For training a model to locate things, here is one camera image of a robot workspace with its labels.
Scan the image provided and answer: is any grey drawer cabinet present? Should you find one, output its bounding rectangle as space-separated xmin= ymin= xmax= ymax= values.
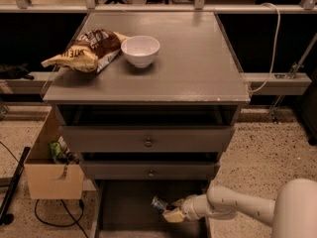
xmin=44 ymin=12 xmax=250 ymax=164

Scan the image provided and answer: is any black floor cable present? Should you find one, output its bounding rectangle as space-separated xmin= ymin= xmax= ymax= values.
xmin=34 ymin=198 xmax=89 ymax=238

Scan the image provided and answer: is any grey top drawer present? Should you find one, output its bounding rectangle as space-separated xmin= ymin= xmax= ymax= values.
xmin=59 ymin=126 xmax=234 ymax=153

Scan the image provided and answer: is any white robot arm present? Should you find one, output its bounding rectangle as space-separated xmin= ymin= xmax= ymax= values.
xmin=163 ymin=178 xmax=317 ymax=238

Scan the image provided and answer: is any white bowl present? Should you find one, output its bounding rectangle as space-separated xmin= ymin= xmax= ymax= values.
xmin=121 ymin=36 xmax=160 ymax=68

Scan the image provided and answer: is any green packet in box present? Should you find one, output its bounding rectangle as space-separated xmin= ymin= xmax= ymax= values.
xmin=49 ymin=141 xmax=62 ymax=161

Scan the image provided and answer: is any white hanging cable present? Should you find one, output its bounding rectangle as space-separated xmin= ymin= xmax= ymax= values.
xmin=248 ymin=2 xmax=281 ymax=95

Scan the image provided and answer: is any grey middle drawer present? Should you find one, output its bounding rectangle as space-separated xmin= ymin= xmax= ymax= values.
xmin=80 ymin=161 xmax=220 ymax=180

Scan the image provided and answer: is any cardboard box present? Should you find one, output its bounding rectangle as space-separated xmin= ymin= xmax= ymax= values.
xmin=24 ymin=110 xmax=84 ymax=199

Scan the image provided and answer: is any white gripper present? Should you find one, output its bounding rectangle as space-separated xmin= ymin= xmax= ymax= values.
xmin=162 ymin=195 xmax=200 ymax=223

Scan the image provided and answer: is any open grey bottom drawer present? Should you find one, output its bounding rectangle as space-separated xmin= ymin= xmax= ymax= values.
xmin=89 ymin=180 xmax=211 ymax=238

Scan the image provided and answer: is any black bar on floor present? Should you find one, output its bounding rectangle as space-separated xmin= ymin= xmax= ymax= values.
xmin=0 ymin=147 xmax=31 ymax=225

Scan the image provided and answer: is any brown yellow chip bag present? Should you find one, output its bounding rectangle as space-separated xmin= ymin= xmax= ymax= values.
xmin=42 ymin=29 xmax=128 ymax=73

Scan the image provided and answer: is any black object on ledge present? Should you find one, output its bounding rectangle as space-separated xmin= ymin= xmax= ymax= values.
xmin=0 ymin=63 xmax=34 ymax=80

